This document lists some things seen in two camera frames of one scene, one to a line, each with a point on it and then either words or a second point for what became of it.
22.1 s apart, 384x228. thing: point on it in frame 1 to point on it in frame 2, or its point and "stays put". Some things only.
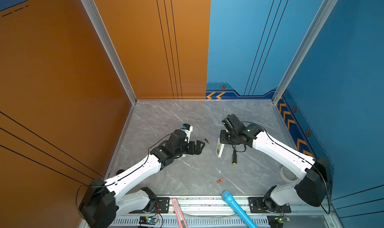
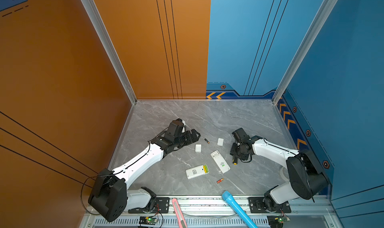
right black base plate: [256, 206] stays put
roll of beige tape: [287, 175] stays put
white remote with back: [219, 148] to [220, 162]
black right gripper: [222, 133] to [232, 152]
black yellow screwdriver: [234, 157] stays put
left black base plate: [162, 206] stays put
